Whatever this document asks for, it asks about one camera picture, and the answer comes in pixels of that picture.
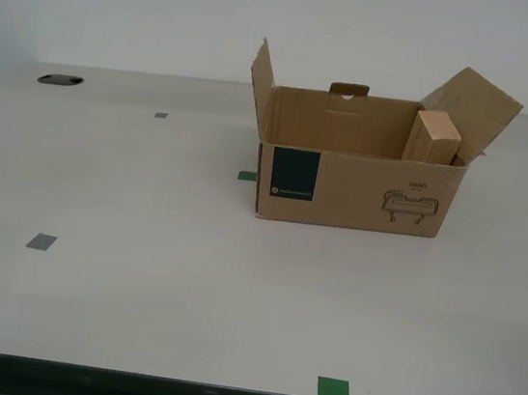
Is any brown cardboard box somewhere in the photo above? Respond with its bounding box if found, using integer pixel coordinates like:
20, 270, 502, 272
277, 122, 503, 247
232, 36, 528, 251

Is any light wooden block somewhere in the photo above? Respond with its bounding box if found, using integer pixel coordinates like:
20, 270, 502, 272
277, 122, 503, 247
401, 106, 465, 168

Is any green tape square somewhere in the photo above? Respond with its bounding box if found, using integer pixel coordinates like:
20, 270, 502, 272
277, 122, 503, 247
314, 374, 353, 395

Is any black oval table grommet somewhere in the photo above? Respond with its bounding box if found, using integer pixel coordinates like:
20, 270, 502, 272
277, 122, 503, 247
36, 71, 86, 91

